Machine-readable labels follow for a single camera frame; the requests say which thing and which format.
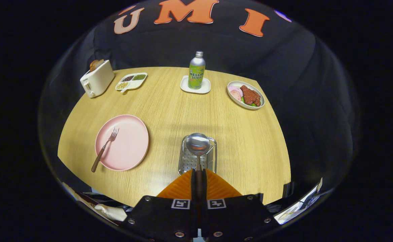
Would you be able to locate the white oval food plate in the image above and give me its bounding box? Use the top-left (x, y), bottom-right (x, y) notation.
top-left (227, 81), bottom-right (265, 110)

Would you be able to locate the white square coaster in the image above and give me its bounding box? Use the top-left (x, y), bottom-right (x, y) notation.
top-left (180, 75), bottom-right (211, 94)

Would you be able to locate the red fried meat piece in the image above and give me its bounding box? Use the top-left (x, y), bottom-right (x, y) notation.
top-left (240, 85), bottom-right (261, 107)

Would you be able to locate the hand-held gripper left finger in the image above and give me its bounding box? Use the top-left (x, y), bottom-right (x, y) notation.
top-left (122, 169), bottom-right (199, 241)

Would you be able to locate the cream white toaster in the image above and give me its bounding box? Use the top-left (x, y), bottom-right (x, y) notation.
top-left (80, 60), bottom-right (115, 98)

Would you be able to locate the pink round plate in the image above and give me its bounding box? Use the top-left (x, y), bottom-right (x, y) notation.
top-left (95, 115), bottom-right (149, 171)

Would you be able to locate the green soda bottle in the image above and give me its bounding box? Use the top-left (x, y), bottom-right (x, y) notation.
top-left (188, 51), bottom-right (206, 90)

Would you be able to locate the metal fork with brown handle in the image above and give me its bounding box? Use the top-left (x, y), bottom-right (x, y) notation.
top-left (91, 127), bottom-right (119, 173)

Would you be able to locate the white divided snack dish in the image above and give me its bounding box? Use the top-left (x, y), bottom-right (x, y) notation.
top-left (115, 73), bottom-right (148, 93)

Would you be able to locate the metal spoon with brown handle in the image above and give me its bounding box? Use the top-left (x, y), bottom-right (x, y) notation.
top-left (186, 133), bottom-right (211, 202)

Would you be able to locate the metal wire cutlery basket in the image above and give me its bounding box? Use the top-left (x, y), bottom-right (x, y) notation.
top-left (178, 135), bottom-right (217, 176)

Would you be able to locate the pink sliced food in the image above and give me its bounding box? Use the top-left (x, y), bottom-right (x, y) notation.
top-left (228, 85), bottom-right (244, 102)

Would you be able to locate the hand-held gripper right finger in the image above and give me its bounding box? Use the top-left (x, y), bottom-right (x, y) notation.
top-left (202, 169), bottom-right (279, 241)

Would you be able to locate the black backdrop cloth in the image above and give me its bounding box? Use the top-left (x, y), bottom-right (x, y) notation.
top-left (40, 0), bottom-right (360, 209)

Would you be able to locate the white cloth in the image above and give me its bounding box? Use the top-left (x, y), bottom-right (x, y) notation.
top-left (94, 203), bottom-right (128, 222)

